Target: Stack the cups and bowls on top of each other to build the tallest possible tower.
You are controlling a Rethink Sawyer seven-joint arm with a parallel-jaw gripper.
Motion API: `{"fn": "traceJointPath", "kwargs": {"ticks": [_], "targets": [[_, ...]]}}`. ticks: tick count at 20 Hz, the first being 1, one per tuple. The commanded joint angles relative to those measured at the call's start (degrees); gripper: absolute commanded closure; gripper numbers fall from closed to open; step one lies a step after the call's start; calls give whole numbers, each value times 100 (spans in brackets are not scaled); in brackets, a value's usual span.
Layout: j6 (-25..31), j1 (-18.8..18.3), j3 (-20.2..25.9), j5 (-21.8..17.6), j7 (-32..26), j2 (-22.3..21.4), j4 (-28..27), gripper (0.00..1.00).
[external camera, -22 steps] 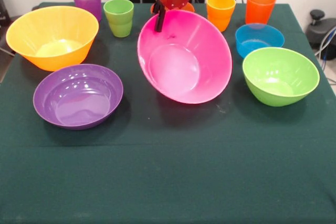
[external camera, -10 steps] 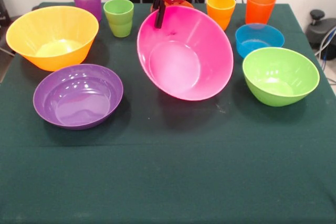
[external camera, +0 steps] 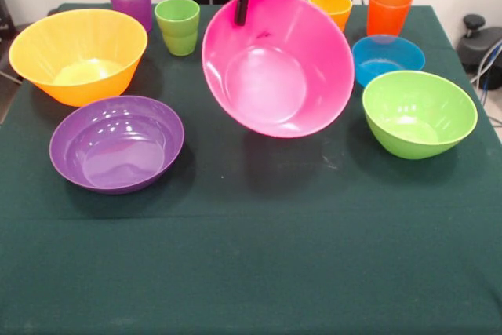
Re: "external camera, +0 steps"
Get large pink bowl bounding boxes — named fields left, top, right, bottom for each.
left=201, top=0, right=356, bottom=139

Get green cup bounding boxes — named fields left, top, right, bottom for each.
left=154, top=0, right=202, bottom=57

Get yellow-orange cup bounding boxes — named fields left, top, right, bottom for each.
left=308, top=0, right=354, bottom=34

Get purple cup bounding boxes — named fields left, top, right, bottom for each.
left=107, top=0, right=153, bottom=34

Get orange cup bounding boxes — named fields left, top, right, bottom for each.
left=366, top=0, right=413, bottom=38

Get blue bowl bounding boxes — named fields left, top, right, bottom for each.
left=351, top=35, right=426, bottom=88

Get purple bowl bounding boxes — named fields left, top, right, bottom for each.
left=49, top=95, right=185, bottom=195

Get green bowl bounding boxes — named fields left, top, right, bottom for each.
left=361, top=70, right=478, bottom=161

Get large yellow bowl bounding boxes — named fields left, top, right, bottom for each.
left=8, top=8, right=149, bottom=107

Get dark grey equipment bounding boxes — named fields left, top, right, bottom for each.
left=0, top=0, right=19, bottom=44

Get dark green tablecloth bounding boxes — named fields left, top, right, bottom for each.
left=0, top=2, right=502, bottom=335

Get black clamp device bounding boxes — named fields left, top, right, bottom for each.
left=457, top=14, right=502, bottom=75

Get blue-grey cable bundle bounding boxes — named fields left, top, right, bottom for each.
left=469, top=38, right=502, bottom=91

